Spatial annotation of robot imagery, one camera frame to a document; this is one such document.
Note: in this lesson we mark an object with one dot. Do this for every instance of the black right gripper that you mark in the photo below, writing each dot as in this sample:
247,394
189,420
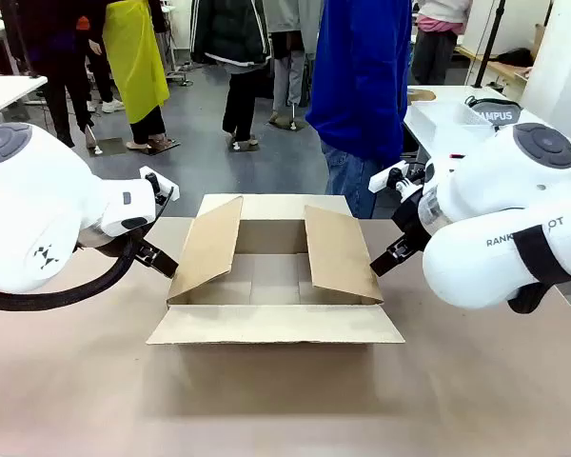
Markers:
409,216

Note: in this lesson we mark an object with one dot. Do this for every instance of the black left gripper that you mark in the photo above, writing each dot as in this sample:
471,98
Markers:
164,209

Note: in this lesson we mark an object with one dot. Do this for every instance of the brown cardboard box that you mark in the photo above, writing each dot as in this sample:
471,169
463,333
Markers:
276,323

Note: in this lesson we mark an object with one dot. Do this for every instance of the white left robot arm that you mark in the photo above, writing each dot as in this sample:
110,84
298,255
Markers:
28,214

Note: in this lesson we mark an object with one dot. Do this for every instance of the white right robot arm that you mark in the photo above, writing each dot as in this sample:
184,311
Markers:
480,266

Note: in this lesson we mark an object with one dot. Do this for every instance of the dark floor plate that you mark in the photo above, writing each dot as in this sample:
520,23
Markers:
242,144
107,145
288,123
164,145

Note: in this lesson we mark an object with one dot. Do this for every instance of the red pen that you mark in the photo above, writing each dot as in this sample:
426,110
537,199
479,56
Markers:
457,155

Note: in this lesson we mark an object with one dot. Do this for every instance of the white plastic tray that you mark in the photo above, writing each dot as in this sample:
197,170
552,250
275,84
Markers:
449,119

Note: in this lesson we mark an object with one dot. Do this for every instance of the large white table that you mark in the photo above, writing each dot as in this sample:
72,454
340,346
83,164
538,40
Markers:
452,93

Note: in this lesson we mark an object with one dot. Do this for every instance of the grey campus bag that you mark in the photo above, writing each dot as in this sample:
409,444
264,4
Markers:
497,114

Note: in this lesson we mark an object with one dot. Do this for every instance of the person in blue jacket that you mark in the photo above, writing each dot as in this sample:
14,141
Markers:
361,71

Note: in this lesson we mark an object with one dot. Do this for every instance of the person with white sneakers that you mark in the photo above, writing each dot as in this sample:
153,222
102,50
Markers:
102,76

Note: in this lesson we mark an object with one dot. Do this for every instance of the person in yellow apron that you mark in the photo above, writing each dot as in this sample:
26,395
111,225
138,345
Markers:
138,62

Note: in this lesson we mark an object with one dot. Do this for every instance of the wooden background table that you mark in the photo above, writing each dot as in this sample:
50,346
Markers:
499,71

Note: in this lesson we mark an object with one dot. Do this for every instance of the person in black, orange collar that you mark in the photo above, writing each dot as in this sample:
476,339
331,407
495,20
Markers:
57,71

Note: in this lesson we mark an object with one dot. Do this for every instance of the person in pink top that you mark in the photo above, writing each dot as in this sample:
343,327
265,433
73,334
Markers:
438,43

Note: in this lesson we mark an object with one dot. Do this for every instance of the person in grey trousers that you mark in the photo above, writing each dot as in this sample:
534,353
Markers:
290,62

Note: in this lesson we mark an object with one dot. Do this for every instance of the person in black striped jacket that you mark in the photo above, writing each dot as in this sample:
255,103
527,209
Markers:
235,47

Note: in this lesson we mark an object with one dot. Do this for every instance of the white table with grey leg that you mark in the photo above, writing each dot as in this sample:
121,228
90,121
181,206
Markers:
5,93

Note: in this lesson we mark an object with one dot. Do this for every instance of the black tripod pole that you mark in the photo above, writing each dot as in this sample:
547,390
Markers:
487,43

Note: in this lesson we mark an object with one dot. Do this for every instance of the black bag on wooden table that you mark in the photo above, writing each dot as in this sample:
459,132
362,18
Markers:
516,57

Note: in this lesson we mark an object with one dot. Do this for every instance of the white board panel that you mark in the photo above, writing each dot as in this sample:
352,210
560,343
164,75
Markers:
561,71

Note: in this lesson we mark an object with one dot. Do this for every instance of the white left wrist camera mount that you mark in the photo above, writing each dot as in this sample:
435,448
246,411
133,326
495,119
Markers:
159,183

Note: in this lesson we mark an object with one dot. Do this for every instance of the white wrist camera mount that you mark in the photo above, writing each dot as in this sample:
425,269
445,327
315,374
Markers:
390,177
159,183

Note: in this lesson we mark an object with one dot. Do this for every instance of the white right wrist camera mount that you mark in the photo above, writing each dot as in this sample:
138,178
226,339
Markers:
390,177

